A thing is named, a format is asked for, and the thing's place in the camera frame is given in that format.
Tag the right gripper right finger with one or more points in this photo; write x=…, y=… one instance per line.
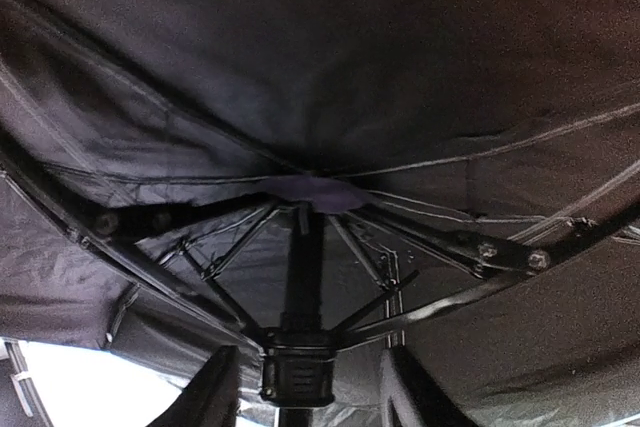
x=409, y=396

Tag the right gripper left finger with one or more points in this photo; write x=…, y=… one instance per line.
x=211, y=398

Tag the black and mint umbrella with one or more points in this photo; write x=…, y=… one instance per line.
x=317, y=181

